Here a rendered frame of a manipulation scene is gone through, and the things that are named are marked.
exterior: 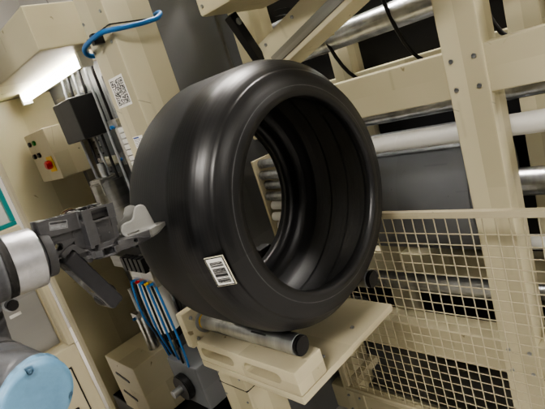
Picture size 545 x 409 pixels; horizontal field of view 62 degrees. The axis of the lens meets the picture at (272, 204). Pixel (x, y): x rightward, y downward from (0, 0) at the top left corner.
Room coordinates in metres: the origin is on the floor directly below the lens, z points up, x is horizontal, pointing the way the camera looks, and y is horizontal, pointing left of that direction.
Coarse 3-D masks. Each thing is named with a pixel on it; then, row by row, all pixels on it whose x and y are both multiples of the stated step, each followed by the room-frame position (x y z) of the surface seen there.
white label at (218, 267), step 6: (204, 258) 0.74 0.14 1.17; (210, 258) 0.74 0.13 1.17; (216, 258) 0.73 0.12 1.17; (222, 258) 0.73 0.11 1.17; (210, 264) 0.74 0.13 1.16; (216, 264) 0.73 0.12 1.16; (222, 264) 0.73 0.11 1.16; (210, 270) 0.74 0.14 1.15; (216, 270) 0.74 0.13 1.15; (222, 270) 0.73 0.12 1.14; (228, 270) 0.73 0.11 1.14; (216, 276) 0.74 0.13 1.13; (222, 276) 0.74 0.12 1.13; (228, 276) 0.73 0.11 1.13; (216, 282) 0.75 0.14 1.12; (222, 282) 0.74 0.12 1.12; (228, 282) 0.74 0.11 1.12; (234, 282) 0.73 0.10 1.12
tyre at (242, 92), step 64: (256, 64) 0.92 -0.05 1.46; (192, 128) 0.81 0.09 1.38; (256, 128) 0.83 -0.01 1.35; (320, 128) 1.19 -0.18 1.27; (192, 192) 0.76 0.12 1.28; (320, 192) 1.24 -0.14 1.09; (192, 256) 0.76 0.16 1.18; (256, 256) 0.77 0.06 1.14; (320, 256) 1.13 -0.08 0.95; (256, 320) 0.78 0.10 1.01; (320, 320) 0.88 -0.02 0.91
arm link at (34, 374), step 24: (0, 360) 0.47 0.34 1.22; (24, 360) 0.47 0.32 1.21; (48, 360) 0.48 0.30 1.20; (0, 384) 0.45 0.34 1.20; (24, 384) 0.45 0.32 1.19; (48, 384) 0.47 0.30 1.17; (72, 384) 0.49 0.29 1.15; (0, 408) 0.43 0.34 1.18; (24, 408) 0.45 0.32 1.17; (48, 408) 0.46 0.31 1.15
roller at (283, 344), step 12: (204, 324) 1.05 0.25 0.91; (216, 324) 1.02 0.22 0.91; (228, 324) 0.99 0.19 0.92; (240, 336) 0.95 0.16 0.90; (252, 336) 0.91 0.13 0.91; (264, 336) 0.89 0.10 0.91; (276, 336) 0.87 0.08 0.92; (288, 336) 0.85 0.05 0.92; (300, 336) 0.83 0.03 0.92; (276, 348) 0.86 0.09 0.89; (288, 348) 0.83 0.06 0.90; (300, 348) 0.82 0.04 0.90
